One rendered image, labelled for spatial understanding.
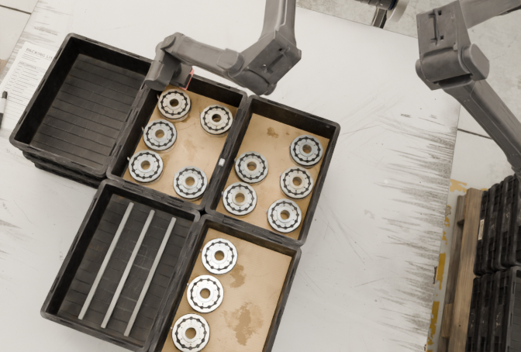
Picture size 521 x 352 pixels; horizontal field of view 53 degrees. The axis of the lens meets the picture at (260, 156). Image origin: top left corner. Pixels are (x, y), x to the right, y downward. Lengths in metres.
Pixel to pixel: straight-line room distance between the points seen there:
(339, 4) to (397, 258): 1.65
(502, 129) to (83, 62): 1.28
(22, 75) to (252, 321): 1.15
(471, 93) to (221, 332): 0.93
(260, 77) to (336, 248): 0.85
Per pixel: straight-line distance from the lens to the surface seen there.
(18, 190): 1.86
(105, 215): 1.62
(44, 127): 1.76
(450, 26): 0.99
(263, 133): 1.67
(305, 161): 1.63
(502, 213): 2.35
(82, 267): 1.61
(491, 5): 1.17
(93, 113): 1.74
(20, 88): 2.00
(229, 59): 1.03
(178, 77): 1.51
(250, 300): 1.55
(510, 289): 2.17
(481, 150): 2.85
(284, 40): 1.00
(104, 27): 2.05
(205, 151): 1.65
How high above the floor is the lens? 2.37
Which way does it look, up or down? 70 degrees down
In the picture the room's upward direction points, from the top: 12 degrees clockwise
